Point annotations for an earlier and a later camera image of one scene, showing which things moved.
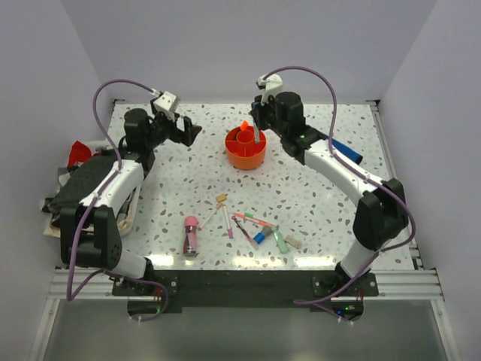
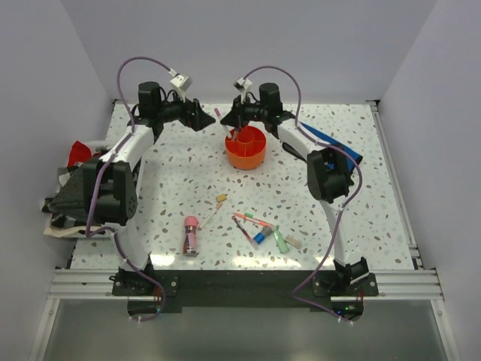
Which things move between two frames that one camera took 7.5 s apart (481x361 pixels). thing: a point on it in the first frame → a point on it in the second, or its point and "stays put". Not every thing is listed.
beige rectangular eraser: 297,243 stays put
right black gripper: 259,110 → 236,118
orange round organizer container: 242,151 stays put
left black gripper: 189,131 → 193,115
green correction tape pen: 281,241 stays put
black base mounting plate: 245,288 stays put
